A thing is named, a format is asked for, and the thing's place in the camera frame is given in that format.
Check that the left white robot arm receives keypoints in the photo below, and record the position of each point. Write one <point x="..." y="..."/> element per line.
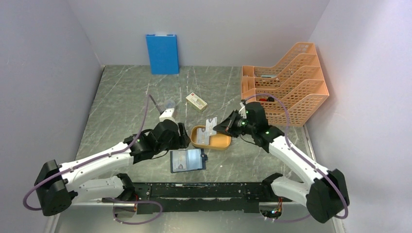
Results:
<point x="58" y="186"/>

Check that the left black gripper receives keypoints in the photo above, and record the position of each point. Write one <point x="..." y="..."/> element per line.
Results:
<point x="182" y="141"/>

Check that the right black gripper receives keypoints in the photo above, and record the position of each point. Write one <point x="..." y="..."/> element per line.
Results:
<point x="227" y="125"/>

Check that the stack of grey VIP cards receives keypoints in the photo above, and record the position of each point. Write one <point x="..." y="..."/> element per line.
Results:
<point x="202" y="136"/>

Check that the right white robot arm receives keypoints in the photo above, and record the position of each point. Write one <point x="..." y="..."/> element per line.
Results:
<point x="321" y="190"/>

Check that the blue leather card holder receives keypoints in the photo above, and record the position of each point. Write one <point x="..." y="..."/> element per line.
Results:
<point x="196" y="159"/>

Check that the small clear plastic cup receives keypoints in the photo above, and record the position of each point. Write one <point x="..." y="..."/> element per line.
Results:
<point x="169" y="104"/>

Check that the orange oval tray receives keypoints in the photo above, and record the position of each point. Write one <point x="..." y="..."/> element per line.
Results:
<point x="216" y="142"/>

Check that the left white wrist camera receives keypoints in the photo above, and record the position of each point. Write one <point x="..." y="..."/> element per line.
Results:
<point x="168" y="114"/>

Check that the orange mesh file organizer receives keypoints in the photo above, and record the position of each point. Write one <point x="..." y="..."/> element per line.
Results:
<point x="296" y="83"/>

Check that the grey VIP card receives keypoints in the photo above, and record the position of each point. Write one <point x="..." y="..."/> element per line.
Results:
<point x="179" y="160"/>
<point x="210" y="124"/>

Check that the small green white box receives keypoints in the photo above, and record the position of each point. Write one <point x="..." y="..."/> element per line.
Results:
<point x="196" y="102"/>

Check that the blue rectangular box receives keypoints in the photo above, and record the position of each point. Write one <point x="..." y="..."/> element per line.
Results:
<point x="163" y="53"/>

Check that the red black item in organizer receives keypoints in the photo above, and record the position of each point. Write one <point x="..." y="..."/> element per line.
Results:
<point x="266" y="99"/>

